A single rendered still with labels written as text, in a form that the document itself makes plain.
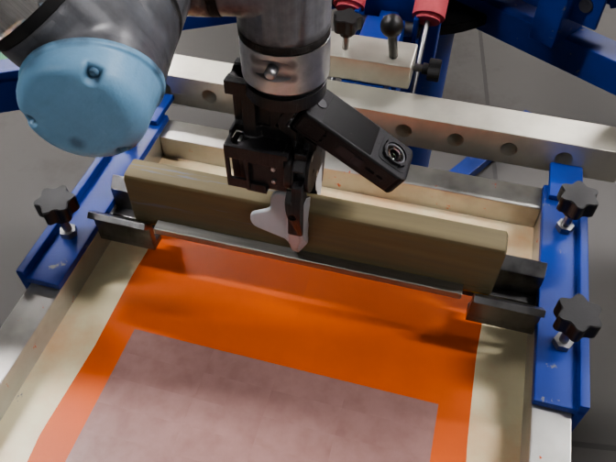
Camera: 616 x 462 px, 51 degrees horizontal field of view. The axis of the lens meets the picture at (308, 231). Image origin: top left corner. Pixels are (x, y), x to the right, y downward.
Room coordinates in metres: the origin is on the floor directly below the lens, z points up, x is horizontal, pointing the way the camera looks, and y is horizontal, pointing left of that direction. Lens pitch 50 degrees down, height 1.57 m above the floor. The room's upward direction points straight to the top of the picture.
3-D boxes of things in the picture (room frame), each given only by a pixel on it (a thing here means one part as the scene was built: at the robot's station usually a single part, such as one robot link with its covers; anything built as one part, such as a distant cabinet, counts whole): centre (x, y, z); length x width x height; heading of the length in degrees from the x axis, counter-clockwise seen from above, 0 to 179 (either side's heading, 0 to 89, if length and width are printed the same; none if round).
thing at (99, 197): (0.56, 0.26, 0.98); 0.30 x 0.05 x 0.07; 165
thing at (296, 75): (0.45, 0.02, 1.26); 0.08 x 0.08 x 0.05
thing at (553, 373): (0.41, -0.28, 0.98); 0.30 x 0.05 x 0.07; 165
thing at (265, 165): (0.46, 0.03, 1.18); 0.09 x 0.08 x 0.12; 75
